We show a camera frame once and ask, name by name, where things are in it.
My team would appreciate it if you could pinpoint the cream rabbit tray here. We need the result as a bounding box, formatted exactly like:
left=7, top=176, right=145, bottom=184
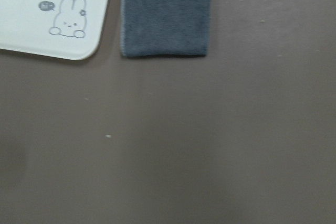
left=1, top=0, right=109, bottom=60

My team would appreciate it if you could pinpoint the grey folded cloth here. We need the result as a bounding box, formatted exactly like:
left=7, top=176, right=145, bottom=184
left=120, top=0, right=211, bottom=58

